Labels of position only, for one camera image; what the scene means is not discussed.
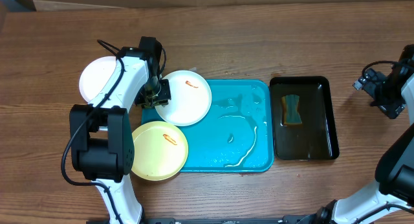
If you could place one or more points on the black water tray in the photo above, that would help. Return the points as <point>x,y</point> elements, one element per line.
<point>316,137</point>

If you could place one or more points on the teal plastic tray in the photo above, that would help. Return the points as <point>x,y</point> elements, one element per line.
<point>236,135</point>

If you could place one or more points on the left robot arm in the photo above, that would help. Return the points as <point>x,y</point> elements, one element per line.
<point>100,151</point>

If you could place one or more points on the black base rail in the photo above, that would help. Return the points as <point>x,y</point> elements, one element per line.
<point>226,220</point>

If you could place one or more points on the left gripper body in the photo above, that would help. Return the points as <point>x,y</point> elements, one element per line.
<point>156,93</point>

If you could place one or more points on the yellow plate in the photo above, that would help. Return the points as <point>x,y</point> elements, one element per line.
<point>161,150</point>

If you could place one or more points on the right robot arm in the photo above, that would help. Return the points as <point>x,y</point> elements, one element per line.
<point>392,188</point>

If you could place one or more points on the green yellow sponge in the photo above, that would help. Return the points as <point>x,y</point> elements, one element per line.
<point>290,106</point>

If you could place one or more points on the white plate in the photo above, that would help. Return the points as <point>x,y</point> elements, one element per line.
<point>191,98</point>
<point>95,76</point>

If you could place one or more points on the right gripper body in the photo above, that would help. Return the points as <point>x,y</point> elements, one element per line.
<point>381,89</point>

